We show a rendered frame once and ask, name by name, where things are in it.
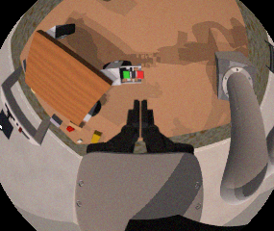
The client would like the wooden dolly with black caster wheels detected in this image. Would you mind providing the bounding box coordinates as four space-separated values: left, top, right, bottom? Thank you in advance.
25 24 144 126

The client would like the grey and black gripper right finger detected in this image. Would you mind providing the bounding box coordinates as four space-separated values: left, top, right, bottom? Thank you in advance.
141 100 194 154

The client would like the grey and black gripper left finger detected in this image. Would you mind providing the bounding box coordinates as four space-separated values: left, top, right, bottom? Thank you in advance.
87 100 140 153

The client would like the red toy building brick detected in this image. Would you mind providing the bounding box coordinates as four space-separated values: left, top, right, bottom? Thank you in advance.
66 126 75 132

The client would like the yellow rectangular block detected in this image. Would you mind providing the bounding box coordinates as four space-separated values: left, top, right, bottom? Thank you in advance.
91 131 102 143

